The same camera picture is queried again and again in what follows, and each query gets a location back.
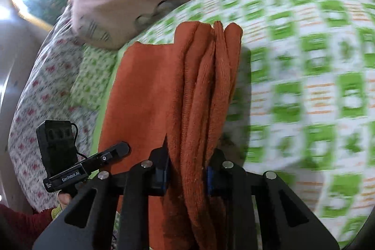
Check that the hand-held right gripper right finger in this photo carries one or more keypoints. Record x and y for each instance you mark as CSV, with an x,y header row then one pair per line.
x,y
209,179

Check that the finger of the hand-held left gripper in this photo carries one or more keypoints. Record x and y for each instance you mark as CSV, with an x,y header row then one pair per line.
x,y
111,154

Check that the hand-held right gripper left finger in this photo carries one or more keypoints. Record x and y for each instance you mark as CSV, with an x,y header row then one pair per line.
x,y
162,176

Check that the orange knit sweater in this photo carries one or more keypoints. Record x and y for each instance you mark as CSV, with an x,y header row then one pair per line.
x,y
140,91

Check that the person's left forearm red sleeve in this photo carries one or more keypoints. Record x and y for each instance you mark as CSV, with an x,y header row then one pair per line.
x,y
20,226

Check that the person's left hand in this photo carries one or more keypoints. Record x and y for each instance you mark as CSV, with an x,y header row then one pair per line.
x,y
65,198

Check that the floral blanket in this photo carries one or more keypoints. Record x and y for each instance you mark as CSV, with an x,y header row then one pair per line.
x,y
44,97

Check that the green checked pillow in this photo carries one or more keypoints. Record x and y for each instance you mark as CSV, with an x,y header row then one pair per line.
x,y
93,77

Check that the green checked bedsheet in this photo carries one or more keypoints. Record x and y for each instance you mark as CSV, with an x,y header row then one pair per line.
x,y
307,77

